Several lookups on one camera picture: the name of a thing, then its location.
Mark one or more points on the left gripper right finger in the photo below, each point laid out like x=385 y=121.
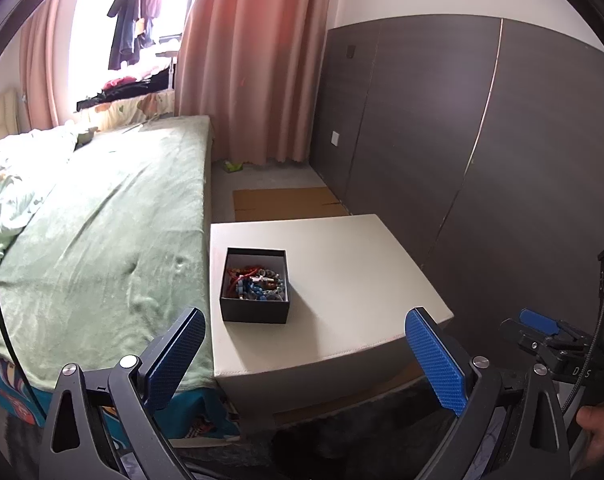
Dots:
x=508 y=425

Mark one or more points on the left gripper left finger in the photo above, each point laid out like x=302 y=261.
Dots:
x=76 y=442

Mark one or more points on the black jewelry box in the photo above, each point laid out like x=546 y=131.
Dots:
x=276 y=308

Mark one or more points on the person's right hand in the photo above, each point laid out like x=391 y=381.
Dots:
x=591 y=419

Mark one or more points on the blue beaded ornament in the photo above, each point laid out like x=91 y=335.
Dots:
x=254 y=289

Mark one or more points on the bed with green blanket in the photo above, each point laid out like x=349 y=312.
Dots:
x=105 y=280

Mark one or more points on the white ottoman table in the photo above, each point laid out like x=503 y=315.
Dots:
x=352 y=285

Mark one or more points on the brown cardboard floor mat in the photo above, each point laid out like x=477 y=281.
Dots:
x=269 y=204

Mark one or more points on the green object on floor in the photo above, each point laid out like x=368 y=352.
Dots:
x=231 y=167

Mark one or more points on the dark wood wardrobe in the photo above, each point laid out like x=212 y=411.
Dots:
x=479 y=142

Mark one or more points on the mint floral quilt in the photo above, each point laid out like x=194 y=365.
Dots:
x=36 y=170

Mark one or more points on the floral pillow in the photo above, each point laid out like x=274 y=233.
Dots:
x=126 y=112

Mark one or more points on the clothes pile on sill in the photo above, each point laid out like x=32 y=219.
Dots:
x=127 y=90

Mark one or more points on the pink curtain left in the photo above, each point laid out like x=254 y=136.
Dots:
x=45 y=41

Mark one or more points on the pink curtain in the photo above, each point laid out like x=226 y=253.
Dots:
x=45 y=41
x=253 y=67

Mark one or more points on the pink curtain right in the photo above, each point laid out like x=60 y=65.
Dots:
x=253 y=67

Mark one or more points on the hanging dark clothes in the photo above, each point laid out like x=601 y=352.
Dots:
x=134 y=20

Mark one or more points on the red cord charm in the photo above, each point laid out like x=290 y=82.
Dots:
x=247 y=271

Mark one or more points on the white wall socket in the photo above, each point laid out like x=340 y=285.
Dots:
x=335 y=138

